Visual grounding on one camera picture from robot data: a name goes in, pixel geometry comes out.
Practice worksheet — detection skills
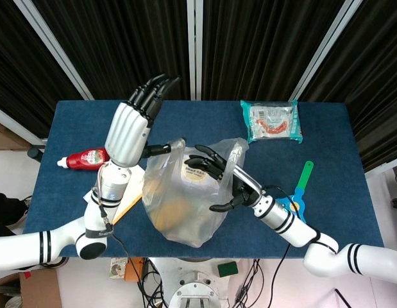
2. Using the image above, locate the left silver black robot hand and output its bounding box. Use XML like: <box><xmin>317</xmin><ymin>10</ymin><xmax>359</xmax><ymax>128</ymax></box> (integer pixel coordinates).
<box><xmin>103</xmin><ymin>73</ymin><xmax>182</xmax><ymax>168</ymax></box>

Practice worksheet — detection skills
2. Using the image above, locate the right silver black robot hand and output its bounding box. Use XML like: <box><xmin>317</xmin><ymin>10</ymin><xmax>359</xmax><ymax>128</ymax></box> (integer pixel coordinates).
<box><xmin>184</xmin><ymin>144</ymin><xmax>268</xmax><ymax>213</ymax></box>

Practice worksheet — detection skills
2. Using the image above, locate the red ketchup squeeze bottle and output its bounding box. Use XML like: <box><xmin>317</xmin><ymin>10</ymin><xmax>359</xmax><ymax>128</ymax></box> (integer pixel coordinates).
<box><xmin>56</xmin><ymin>147</ymin><xmax>111</xmax><ymax>173</ymax></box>

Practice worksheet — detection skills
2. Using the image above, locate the clear plastic bag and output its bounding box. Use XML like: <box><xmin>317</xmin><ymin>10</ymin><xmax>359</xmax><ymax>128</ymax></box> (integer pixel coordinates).
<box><xmin>142</xmin><ymin>137</ymin><xmax>249</xmax><ymax>248</ymax></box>

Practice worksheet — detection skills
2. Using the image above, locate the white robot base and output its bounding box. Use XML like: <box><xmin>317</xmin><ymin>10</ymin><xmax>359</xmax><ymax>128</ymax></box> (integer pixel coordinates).
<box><xmin>149</xmin><ymin>256</ymin><xmax>250</xmax><ymax>308</ymax></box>

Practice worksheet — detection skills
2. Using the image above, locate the blue table mat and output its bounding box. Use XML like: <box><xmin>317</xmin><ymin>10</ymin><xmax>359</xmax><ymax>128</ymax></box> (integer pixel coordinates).
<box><xmin>21</xmin><ymin>100</ymin><xmax>387</xmax><ymax>259</ymax></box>

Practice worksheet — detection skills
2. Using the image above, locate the white tub with blue logo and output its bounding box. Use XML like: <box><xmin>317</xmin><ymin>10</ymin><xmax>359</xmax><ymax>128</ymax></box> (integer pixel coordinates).
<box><xmin>180</xmin><ymin>155</ymin><xmax>220</xmax><ymax>190</ymax></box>

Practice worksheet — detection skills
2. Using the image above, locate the blue green hand clapper toy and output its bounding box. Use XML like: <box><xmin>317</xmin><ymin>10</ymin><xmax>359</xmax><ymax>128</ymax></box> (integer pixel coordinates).
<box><xmin>275</xmin><ymin>160</ymin><xmax>315</xmax><ymax>224</ymax></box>

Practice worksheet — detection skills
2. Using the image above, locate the teal sausage snack packet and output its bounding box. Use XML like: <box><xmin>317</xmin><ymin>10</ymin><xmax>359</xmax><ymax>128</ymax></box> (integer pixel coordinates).
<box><xmin>239</xmin><ymin>99</ymin><xmax>304</xmax><ymax>144</ymax></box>

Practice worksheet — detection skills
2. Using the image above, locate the brown round bread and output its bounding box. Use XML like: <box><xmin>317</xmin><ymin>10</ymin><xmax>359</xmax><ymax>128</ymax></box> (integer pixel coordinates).
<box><xmin>155</xmin><ymin>200</ymin><xmax>189</xmax><ymax>230</ymax></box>

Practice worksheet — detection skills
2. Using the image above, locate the green block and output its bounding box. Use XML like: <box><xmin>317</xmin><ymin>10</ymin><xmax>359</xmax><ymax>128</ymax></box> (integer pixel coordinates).
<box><xmin>217</xmin><ymin>261</ymin><xmax>240</xmax><ymax>278</ymax></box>

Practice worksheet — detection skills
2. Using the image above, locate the black pleated curtain panel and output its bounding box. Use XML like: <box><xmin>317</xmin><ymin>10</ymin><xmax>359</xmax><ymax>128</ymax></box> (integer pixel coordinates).
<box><xmin>201</xmin><ymin>0</ymin><xmax>346</xmax><ymax>101</ymax></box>
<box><xmin>297</xmin><ymin>0</ymin><xmax>397</xmax><ymax>171</ymax></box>
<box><xmin>31</xmin><ymin>0</ymin><xmax>191</xmax><ymax>101</ymax></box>
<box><xmin>0</xmin><ymin>0</ymin><xmax>85</xmax><ymax>139</ymax></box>

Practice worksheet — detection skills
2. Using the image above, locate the grey round knob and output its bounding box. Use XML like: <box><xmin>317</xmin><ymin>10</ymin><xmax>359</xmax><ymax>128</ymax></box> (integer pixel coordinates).
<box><xmin>27</xmin><ymin>147</ymin><xmax>45</xmax><ymax>163</ymax></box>

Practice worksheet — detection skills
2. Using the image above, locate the brown cardboard box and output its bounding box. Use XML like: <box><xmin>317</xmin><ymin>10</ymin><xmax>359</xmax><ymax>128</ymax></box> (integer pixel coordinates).
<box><xmin>0</xmin><ymin>269</ymin><xmax>63</xmax><ymax>308</ymax></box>
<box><xmin>0</xmin><ymin>120</ymin><xmax>29</xmax><ymax>151</ymax></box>

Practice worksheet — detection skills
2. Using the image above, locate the small box with round print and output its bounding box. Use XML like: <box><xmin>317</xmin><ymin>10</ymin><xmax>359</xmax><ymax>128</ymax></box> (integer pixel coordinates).
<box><xmin>110</xmin><ymin>257</ymin><xmax>128</xmax><ymax>279</ymax></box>

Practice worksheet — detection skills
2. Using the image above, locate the orange box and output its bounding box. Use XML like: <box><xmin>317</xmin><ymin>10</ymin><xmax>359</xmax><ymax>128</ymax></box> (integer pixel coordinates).
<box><xmin>123</xmin><ymin>257</ymin><xmax>144</xmax><ymax>282</ymax></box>

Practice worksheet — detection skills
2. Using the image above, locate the black fabric object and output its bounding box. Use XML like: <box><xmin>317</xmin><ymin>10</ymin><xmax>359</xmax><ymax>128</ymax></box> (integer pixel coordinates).
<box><xmin>0</xmin><ymin>185</ymin><xmax>29</xmax><ymax>237</ymax></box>

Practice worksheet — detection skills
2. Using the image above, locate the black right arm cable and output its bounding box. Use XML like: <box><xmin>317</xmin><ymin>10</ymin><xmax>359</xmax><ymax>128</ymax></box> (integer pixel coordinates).
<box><xmin>270</xmin><ymin>243</ymin><xmax>292</xmax><ymax>308</ymax></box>

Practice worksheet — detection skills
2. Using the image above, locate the black floor cable bundle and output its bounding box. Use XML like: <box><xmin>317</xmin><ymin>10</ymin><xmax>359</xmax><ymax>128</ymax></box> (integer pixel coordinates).
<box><xmin>235</xmin><ymin>258</ymin><xmax>263</xmax><ymax>305</ymax></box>
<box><xmin>137</xmin><ymin>258</ymin><xmax>169</xmax><ymax>308</ymax></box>

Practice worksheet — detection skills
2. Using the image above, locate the grey aluminium frame post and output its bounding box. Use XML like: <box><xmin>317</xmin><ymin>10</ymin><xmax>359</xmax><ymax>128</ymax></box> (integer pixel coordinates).
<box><xmin>0</xmin><ymin>104</ymin><xmax>47</xmax><ymax>147</ymax></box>
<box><xmin>187</xmin><ymin>0</ymin><xmax>204</xmax><ymax>101</ymax></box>
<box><xmin>287</xmin><ymin>0</ymin><xmax>364</xmax><ymax>102</ymax></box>
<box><xmin>364</xmin><ymin>157</ymin><xmax>397</xmax><ymax>176</ymax></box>
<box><xmin>13</xmin><ymin>0</ymin><xmax>95</xmax><ymax>101</ymax></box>

